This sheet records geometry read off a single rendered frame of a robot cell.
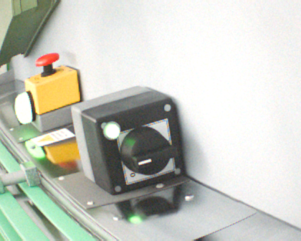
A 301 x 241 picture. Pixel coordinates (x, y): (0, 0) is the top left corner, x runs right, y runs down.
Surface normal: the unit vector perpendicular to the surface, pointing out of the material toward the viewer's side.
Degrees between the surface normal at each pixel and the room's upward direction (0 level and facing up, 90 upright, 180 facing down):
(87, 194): 90
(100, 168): 0
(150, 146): 90
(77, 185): 90
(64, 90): 90
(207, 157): 0
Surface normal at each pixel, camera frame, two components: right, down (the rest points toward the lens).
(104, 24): -0.90, 0.26
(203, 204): -0.16, -0.95
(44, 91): 0.41, 0.19
